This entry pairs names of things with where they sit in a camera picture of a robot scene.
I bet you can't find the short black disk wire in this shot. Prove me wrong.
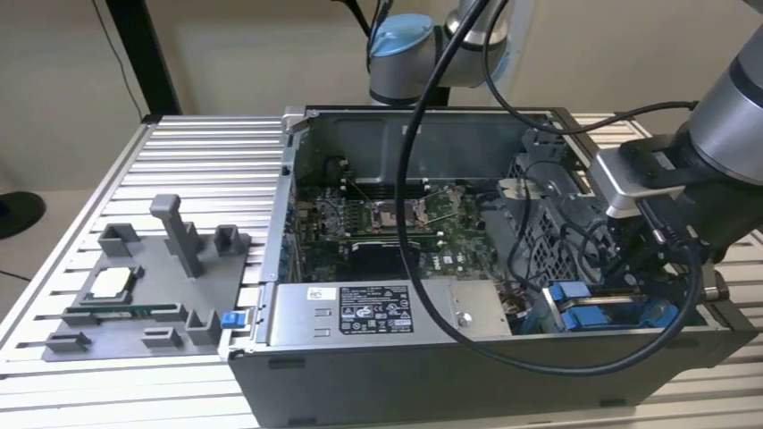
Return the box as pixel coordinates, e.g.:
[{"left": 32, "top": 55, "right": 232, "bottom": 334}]
[{"left": 559, "top": 220, "right": 616, "bottom": 274}]

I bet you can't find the hard disk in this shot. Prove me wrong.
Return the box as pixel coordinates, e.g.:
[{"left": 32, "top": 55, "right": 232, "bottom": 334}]
[{"left": 544, "top": 281, "right": 650, "bottom": 310}]

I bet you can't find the perforated metal disk bay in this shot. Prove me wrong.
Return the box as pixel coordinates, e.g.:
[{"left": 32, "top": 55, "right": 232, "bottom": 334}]
[{"left": 481, "top": 154, "right": 615, "bottom": 287}]

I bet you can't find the blue bay side clip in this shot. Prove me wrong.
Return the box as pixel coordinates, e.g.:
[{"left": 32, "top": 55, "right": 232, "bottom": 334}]
[{"left": 640, "top": 299, "right": 679, "bottom": 328}]

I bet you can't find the green motherboard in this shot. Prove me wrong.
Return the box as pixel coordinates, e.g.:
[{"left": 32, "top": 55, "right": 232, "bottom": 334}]
[{"left": 295, "top": 178, "right": 501, "bottom": 283}]

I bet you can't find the metal socket cover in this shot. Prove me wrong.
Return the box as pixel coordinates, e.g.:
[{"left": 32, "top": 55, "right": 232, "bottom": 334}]
[{"left": 420, "top": 189, "right": 465, "bottom": 224}]

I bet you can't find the CPU socket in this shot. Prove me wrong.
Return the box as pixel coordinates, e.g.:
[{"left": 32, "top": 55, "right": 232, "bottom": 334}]
[{"left": 372, "top": 200, "right": 428, "bottom": 233}]

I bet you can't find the thin metal locking lever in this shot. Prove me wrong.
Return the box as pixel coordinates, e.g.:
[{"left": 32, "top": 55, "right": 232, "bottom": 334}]
[{"left": 349, "top": 180, "right": 381, "bottom": 212}]

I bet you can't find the black power supply label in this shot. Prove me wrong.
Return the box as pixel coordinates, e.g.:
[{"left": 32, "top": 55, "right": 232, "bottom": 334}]
[{"left": 337, "top": 285, "right": 413, "bottom": 335}]

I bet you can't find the dark grey PC case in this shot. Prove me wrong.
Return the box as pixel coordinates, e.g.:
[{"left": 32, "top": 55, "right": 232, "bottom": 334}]
[{"left": 229, "top": 105, "right": 758, "bottom": 429}]

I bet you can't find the silver power supply unit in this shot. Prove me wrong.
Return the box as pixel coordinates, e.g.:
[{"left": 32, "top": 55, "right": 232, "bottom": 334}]
[{"left": 267, "top": 281, "right": 513, "bottom": 348}]

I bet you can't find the grey plastic parts rack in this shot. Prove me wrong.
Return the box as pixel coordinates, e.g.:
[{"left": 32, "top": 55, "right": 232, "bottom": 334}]
[{"left": 40, "top": 194, "right": 252, "bottom": 361}]

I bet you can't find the green RAM stick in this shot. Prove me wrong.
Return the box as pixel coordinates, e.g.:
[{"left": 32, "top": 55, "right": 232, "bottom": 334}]
[{"left": 80, "top": 305, "right": 177, "bottom": 319}]

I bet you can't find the silver CPU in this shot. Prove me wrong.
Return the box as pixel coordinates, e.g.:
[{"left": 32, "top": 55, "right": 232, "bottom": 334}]
[{"left": 87, "top": 270, "right": 133, "bottom": 299}]

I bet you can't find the black round monitor foot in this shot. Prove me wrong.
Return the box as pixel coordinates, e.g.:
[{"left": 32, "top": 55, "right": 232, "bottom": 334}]
[{"left": 0, "top": 190, "right": 48, "bottom": 240}]

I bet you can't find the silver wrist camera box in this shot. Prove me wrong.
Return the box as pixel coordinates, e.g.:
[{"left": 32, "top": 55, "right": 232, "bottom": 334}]
[{"left": 587, "top": 138, "right": 706, "bottom": 220}]

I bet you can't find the blue carrier handle block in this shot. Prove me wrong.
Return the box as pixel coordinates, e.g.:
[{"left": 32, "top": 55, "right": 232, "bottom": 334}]
[{"left": 560, "top": 309, "right": 611, "bottom": 332}]

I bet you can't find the long black looping wire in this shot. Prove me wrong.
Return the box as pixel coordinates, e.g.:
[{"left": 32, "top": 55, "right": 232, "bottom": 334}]
[{"left": 509, "top": 161, "right": 577, "bottom": 288}]

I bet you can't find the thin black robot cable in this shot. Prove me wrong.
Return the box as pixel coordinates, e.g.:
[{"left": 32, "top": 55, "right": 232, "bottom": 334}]
[{"left": 481, "top": 0, "right": 700, "bottom": 135}]

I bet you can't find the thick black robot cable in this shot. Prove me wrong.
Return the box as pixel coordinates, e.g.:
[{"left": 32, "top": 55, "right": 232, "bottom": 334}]
[{"left": 399, "top": 0, "right": 708, "bottom": 375}]

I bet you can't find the black cable behind arm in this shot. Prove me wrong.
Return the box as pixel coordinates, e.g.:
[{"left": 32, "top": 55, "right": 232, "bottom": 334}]
[{"left": 339, "top": 0, "right": 395, "bottom": 41}]

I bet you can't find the black upright frame post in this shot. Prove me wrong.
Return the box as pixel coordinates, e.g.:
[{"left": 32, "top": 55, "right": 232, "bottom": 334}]
[{"left": 105, "top": 0, "right": 184, "bottom": 116}]

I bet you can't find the thin black wall cable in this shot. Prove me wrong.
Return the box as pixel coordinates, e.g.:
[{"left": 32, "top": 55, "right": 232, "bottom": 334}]
[{"left": 92, "top": 0, "right": 144, "bottom": 118}]

